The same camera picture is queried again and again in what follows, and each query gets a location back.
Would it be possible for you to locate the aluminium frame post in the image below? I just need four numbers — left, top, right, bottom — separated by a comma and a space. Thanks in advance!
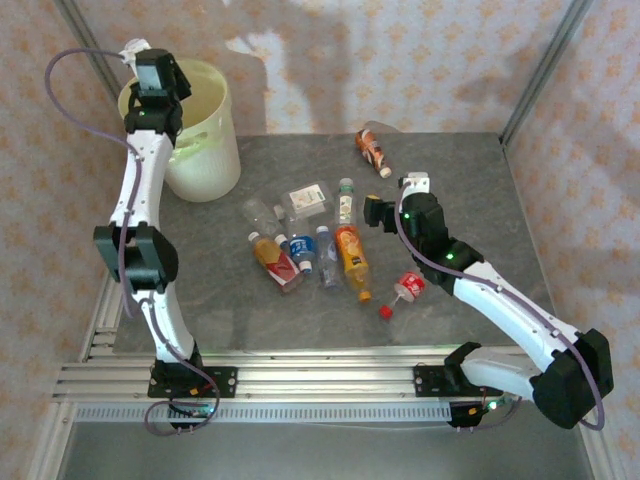
498, 0, 597, 149
53, 0, 124, 96

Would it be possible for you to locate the orange label juice bottle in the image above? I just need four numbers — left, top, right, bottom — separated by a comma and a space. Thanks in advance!
333, 224, 374, 305

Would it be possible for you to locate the white slotted cable tray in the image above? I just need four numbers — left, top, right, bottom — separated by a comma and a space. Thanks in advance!
74, 403, 454, 425

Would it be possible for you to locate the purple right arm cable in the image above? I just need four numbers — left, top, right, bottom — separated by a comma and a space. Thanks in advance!
394, 179, 609, 432

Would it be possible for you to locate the blue label water bottle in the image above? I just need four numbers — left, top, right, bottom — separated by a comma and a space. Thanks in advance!
288, 234, 317, 275

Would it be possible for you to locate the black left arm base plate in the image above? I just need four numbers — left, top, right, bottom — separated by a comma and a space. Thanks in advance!
148, 366, 239, 401

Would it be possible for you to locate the clear crushed bottle white cap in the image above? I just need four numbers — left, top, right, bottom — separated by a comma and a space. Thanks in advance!
242, 198, 290, 249

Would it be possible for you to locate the brown label bottle white cap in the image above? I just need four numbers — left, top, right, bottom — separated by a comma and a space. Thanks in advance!
354, 128, 393, 180

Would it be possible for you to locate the cream plastic bin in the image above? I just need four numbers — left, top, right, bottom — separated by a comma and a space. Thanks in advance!
117, 57, 243, 204

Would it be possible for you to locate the green cap bottle white label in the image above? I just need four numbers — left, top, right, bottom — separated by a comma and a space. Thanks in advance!
335, 178, 357, 226

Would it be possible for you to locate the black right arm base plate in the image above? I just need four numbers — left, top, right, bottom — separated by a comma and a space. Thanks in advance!
413, 364, 501, 399

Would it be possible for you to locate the red label juice bottle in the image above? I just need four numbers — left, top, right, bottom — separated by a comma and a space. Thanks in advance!
247, 231, 306, 295

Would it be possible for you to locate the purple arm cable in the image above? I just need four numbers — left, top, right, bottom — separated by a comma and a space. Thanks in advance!
43, 47, 221, 436
394, 179, 609, 432

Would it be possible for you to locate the red label cola bottle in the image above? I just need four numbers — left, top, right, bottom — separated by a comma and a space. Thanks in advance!
378, 271, 427, 321

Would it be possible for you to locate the clear bottle blue cap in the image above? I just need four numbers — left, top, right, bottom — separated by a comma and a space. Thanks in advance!
314, 224, 345, 291

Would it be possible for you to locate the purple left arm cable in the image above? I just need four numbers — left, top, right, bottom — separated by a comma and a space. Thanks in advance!
43, 47, 221, 436

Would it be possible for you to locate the aluminium mounting rail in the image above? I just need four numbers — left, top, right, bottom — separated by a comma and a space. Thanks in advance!
52, 349, 531, 401

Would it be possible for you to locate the square clear bottle white label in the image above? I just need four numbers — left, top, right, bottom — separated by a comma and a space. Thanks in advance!
273, 182, 335, 221

